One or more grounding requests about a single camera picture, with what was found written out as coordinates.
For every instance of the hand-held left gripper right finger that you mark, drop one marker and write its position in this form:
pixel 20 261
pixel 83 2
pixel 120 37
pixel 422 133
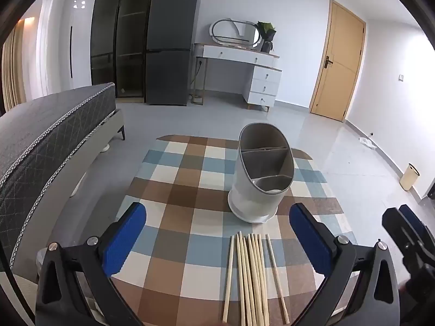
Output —
pixel 311 241

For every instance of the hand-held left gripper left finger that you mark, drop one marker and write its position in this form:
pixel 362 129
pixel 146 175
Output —
pixel 124 234

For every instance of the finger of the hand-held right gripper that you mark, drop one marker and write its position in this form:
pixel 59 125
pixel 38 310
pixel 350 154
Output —
pixel 397 222
pixel 416 219

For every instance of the bunch of wooden chopsticks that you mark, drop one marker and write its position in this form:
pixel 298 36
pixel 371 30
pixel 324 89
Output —
pixel 249 278

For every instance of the grey white utensil holder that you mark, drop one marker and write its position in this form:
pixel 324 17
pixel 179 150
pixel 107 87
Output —
pixel 244 190

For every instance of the cream trash bin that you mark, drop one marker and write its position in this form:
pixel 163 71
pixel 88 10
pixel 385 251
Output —
pixel 409 176

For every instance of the checkered plaid cloth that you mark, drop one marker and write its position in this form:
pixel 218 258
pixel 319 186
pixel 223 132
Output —
pixel 190 190

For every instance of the white cloth scrap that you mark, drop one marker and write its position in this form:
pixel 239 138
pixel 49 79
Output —
pixel 367 142

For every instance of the clear plastic bag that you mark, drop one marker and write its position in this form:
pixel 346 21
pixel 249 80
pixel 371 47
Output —
pixel 40 258

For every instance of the dark grey quilted mattress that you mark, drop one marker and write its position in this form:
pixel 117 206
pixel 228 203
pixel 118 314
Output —
pixel 34 135

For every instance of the white vanity desk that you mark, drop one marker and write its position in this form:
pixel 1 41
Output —
pixel 265 85

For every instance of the tan wooden door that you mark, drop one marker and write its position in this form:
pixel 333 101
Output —
pixel 336 57

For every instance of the white wardrobe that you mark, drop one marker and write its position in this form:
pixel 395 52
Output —
pixel 81 57

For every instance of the dark glass cabinet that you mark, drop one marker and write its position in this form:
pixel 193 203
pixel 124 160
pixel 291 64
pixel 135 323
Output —
pixel 115 40

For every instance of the beige curtain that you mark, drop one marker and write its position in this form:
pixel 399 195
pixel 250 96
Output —
pixel 13 74

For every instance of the dark grey refrigerator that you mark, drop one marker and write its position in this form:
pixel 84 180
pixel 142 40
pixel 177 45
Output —
pixel 170 40

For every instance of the potted green plant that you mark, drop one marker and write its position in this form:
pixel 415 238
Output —
pixel 266 29

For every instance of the oval vanity mirror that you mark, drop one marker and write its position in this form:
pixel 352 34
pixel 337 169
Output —
pixel 221 32

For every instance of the grey bed frame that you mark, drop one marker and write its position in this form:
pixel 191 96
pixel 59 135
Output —
pixel 88 149

